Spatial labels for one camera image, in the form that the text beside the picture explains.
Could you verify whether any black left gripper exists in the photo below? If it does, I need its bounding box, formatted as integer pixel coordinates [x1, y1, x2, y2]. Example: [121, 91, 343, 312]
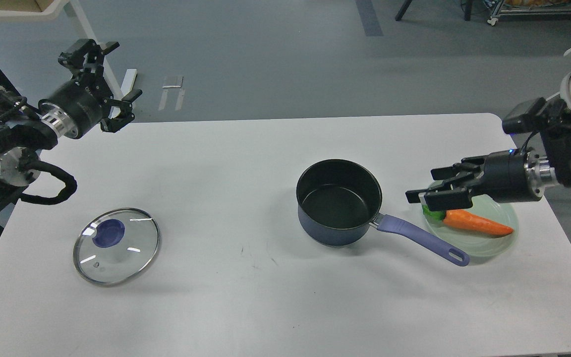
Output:
[39, 39, 143, 139]

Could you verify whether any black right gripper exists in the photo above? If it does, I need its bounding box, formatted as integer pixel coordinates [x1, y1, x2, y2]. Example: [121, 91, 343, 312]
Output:
[405, 151, 559, 212]

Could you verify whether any blue saucepan purple handle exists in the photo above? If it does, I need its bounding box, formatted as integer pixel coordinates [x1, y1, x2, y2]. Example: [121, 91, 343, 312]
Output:
[295, 159, 470, 267]

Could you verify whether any glass pot lid purple knob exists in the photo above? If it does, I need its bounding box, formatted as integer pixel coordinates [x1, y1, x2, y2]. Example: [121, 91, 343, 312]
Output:
[72, 207, 162, 287]

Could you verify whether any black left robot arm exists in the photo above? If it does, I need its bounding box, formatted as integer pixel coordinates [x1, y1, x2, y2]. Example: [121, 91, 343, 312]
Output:
[0, 39, 142, 236]

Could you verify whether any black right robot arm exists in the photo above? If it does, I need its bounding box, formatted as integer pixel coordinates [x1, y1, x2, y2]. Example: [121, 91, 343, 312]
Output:
[405, 98, 571, 211]

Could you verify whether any orange toy carrot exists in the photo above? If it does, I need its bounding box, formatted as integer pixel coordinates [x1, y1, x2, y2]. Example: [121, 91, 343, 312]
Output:
[421, 205, 514, 237]

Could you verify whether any pale green glass plate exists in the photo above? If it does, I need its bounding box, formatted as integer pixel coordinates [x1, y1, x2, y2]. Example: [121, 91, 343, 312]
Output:
[422, 195, 519, 258]

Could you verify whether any metal wheeled cart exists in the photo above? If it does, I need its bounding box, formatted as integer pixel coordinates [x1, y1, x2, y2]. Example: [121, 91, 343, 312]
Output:
[481, 0, 571, 26]

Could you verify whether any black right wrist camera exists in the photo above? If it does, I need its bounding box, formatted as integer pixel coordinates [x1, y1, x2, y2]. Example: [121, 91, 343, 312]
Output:
[502, 97, 549, 135]

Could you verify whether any white table frame leg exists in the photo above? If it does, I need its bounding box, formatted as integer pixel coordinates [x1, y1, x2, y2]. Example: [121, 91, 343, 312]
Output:
[0, 0, 138, 124]

